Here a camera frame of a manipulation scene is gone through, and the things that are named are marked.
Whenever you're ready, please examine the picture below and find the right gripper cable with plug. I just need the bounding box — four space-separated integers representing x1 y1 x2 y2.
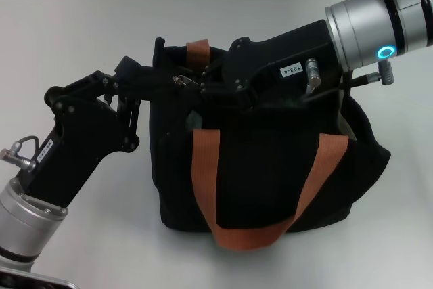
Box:
299 58 396 104

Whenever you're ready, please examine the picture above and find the silver-edged robot torso housing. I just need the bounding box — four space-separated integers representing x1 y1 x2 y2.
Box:
0 266 77 289

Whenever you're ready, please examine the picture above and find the silver metal zipper pull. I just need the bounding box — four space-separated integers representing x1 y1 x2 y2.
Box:
171 74 199 88

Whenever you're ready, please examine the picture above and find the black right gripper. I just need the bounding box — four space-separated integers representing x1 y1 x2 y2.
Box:
198 19 343 114

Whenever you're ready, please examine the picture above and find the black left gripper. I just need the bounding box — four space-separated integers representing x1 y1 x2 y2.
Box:
24 55 143 209

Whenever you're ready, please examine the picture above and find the black bag with orange handles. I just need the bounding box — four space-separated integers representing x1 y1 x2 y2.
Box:
135 35 393 252

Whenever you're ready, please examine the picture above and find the left gripper cable with plug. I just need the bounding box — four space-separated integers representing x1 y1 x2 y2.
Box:
0 135 41 172

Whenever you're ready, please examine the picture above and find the gripper cable with plug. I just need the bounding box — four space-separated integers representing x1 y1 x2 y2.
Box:
299 58 396 104
0 135 41 172

